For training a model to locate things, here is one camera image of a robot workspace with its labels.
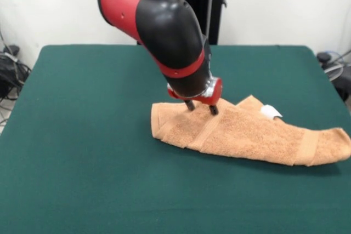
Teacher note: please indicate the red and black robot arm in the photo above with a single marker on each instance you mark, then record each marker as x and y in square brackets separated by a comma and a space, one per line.
[164, 31]

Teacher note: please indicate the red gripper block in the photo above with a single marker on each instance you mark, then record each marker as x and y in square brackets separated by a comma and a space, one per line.
[211, 95]

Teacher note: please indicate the black upright stand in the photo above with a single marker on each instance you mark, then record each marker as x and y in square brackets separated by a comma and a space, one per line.
[208, 6]

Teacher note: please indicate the dark green table cloth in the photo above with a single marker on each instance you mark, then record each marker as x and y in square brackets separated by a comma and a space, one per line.
[82, 135]

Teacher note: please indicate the orange terry towel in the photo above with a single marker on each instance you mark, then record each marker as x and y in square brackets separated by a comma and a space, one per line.
[246, 135]

